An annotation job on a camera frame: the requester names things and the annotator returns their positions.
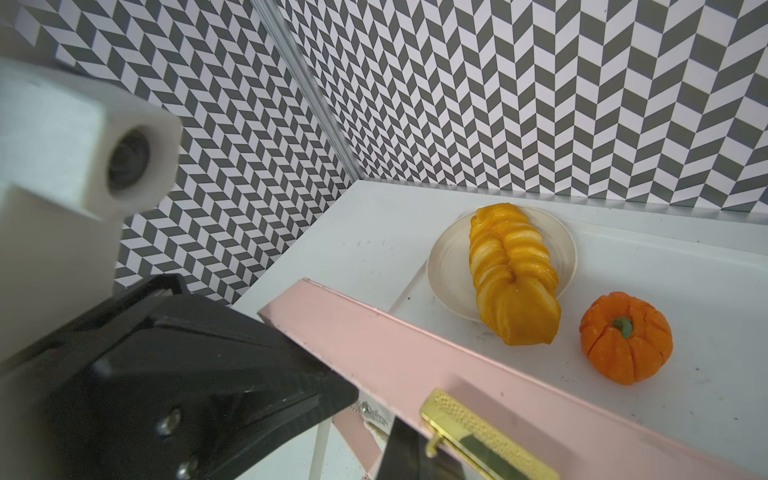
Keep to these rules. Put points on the white rectangular tray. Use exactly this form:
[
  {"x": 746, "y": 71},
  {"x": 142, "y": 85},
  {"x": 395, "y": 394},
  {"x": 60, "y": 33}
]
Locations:
[{"x": 712, "y": 393}]

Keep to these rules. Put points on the cream round plate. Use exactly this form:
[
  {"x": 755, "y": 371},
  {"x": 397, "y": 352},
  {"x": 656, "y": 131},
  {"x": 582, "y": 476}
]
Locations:
[{"x": 448, "y": 269}]

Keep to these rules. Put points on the yellow braided bread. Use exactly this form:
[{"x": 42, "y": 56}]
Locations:
[{"x": 514, "y": 279}]

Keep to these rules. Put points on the small orange pumpkin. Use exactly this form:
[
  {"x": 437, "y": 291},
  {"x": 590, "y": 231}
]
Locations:
[{"x": 625, "y": 339}]

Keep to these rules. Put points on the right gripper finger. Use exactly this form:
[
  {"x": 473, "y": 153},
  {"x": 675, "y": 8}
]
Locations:
[{"x": 405, "y": 458}]

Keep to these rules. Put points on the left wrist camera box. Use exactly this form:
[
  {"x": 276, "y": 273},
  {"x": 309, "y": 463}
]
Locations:
[{"x": 78, "y": 157}]

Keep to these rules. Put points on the pink jewelry box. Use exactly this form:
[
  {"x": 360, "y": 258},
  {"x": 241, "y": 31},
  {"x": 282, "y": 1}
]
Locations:
[{"x": 499, "y": 421}]

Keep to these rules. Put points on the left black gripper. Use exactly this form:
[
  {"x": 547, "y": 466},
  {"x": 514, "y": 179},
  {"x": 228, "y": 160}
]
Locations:
[{"x": 141, "y": 386}]

